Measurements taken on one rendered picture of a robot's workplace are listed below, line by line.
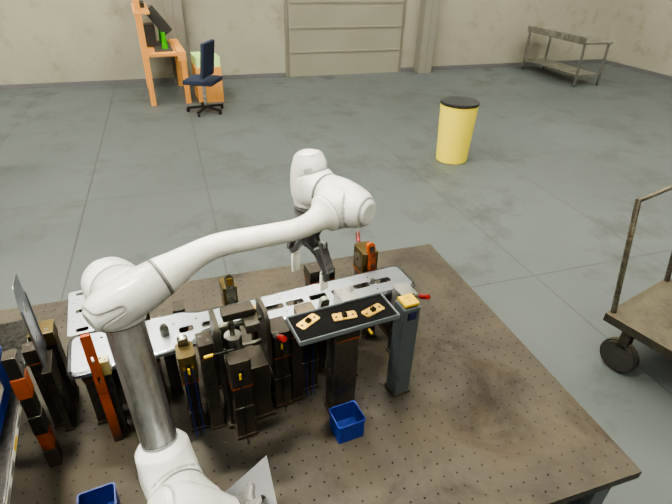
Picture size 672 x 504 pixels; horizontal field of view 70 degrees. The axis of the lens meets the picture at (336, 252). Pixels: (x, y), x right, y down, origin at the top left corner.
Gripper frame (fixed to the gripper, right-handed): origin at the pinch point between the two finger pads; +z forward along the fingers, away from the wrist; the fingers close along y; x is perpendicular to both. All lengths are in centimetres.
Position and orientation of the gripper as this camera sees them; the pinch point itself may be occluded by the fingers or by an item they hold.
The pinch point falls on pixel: (309, 276)
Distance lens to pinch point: 153.0
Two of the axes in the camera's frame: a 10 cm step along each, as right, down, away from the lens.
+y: -6.8, -4.0, 6.1
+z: -0.2, 8.5, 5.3
